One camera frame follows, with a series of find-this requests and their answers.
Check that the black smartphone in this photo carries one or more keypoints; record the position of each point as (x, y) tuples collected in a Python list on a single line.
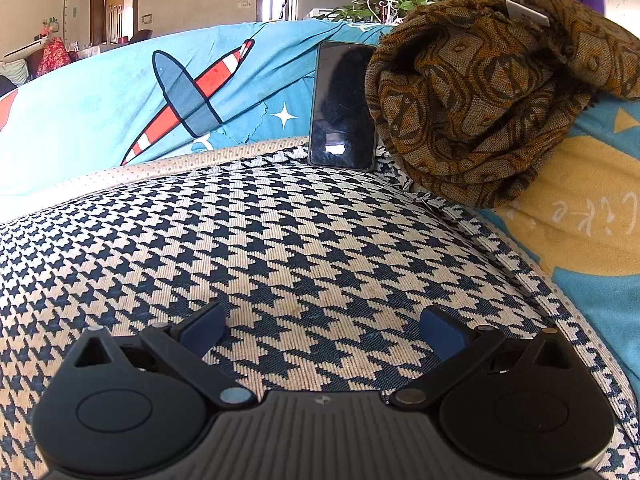
[(342, 105)]

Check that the blue airplane print sofa cover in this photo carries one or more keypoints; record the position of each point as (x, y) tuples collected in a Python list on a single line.
[(100, 110)]

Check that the brown wooden door frame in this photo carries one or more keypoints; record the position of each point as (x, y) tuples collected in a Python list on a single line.
[(114, 7)]

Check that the brown patterned scarf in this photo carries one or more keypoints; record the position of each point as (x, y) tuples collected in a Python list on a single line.
[(475, 100)]

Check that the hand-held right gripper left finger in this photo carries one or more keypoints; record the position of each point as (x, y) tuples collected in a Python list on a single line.
[(202, 327)]

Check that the red floral cloth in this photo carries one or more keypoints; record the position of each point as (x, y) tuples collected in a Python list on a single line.
[(52, 57)]

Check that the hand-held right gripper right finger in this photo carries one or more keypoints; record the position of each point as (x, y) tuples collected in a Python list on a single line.
[(442, 330)]

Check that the blue cover with yellow circle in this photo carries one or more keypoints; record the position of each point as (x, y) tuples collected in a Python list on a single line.
[(590, 210)]

